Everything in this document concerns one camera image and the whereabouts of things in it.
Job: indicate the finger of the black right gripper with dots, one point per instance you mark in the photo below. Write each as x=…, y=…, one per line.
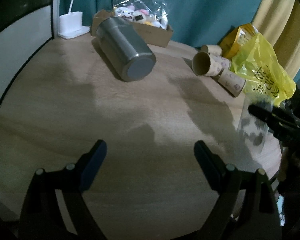
x=275, y=118

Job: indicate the bag of plush toys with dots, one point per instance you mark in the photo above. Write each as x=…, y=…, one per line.
x=149, y=12

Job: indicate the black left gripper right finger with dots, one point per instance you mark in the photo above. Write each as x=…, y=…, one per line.
x=245, y=208

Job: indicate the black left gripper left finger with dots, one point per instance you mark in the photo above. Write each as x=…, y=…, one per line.
x=41, y=217

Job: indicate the stainless steel tumbler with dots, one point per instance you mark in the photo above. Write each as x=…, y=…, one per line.
x=125, y=49

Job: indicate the plain paper cup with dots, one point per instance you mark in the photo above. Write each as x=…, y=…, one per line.
x=211, y=49

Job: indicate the yellow curtain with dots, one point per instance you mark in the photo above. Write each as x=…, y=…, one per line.
x=279, y=22

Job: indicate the teal curtain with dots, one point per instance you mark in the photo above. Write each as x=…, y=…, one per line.
x=195, y=22

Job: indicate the cardboard box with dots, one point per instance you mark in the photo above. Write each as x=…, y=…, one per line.
x=150, y=34

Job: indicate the patterned paper cup lying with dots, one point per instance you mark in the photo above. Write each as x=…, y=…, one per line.
x=233, y=83

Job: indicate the yellow plastic shopping bag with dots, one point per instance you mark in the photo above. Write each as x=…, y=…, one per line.
x=257, y=63

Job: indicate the orange snack package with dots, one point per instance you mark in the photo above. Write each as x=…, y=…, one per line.
x=236, y=39

